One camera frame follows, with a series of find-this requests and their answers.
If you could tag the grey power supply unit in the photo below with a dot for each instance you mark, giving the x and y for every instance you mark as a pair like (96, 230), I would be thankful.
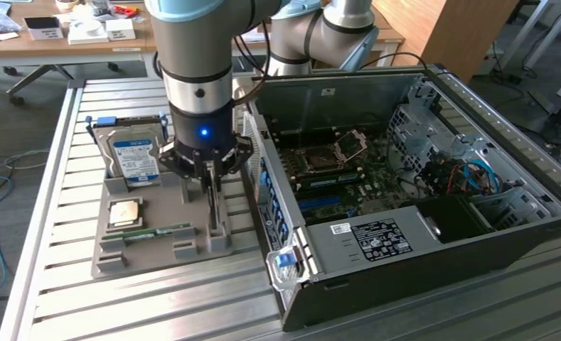
(328, 248)

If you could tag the beige tape roll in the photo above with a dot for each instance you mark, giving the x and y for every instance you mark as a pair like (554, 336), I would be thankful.
(60, 6)

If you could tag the CPU socket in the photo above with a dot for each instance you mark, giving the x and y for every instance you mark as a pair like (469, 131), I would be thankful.
(319, 160)

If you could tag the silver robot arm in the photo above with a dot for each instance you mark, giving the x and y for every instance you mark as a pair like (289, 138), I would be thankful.
(190, 53)

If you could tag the silver drive cage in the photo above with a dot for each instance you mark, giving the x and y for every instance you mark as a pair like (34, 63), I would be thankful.
(413, 138)

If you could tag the dark RAM stick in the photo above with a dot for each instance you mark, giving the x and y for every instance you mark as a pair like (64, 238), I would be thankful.
(332, 180)

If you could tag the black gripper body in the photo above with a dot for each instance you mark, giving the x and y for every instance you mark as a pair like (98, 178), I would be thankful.
(205, 124)

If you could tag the wooden desk white frame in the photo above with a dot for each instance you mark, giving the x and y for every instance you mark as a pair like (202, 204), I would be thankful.
(389, 40)
(48, 49)

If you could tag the white tape roll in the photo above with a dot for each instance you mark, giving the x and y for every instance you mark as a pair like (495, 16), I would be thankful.
(96, 30)

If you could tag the black open PC case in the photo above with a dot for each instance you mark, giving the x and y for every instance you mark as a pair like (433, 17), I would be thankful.
(404, 295)

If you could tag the hard disk in blue caddy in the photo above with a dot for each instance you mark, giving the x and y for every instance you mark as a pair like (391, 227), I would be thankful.
(129, 156)

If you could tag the green motherboard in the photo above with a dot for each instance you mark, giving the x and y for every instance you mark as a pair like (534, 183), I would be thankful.
(375, 184)

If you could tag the graphics card with metal bracket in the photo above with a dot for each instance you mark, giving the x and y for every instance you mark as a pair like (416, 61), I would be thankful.
(216, 213)

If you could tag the flat white box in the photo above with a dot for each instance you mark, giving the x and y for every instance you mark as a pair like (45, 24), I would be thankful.
(88, 39)

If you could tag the green RAM stick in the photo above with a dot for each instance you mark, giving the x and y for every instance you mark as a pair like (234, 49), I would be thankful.
(145, 234)

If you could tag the white box black top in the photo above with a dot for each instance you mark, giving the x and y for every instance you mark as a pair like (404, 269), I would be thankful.
(44, 32)

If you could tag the small white box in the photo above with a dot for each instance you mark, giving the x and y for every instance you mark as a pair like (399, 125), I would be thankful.
(120, 32)

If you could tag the grey parts rack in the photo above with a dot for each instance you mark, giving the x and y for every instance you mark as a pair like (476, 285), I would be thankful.
(166, 220)

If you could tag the white card red print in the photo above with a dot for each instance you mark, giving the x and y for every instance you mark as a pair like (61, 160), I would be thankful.
(1, 37)

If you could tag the blue case latch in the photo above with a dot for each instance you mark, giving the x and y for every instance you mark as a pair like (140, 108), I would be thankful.
(284, 260)

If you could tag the wooden cabinet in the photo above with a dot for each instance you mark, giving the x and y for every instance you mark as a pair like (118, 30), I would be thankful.
(451, 35)

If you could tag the red orange object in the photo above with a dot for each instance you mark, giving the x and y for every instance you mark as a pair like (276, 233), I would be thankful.
(126, 11)

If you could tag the CPU chip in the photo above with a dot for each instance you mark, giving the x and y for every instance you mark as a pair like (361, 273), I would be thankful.
(122, 214)

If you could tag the long expansion slot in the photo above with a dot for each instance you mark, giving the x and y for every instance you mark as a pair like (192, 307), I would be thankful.
(320, 202)

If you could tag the silver disk bay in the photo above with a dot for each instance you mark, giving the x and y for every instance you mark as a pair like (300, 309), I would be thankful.
(512, 202)

